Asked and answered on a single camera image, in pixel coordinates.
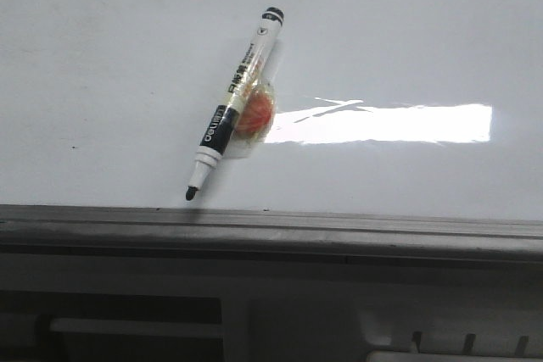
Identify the white whiteboard with grey frame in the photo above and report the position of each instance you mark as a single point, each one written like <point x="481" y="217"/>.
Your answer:
<point x="378" y="127"/>

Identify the white tray with handle slot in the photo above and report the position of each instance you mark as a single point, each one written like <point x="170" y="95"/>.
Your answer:
<point x="85" y="308"/>

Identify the black and white whiteboard marker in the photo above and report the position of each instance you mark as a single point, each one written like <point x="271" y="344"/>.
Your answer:
<point x="227" y="114"/>

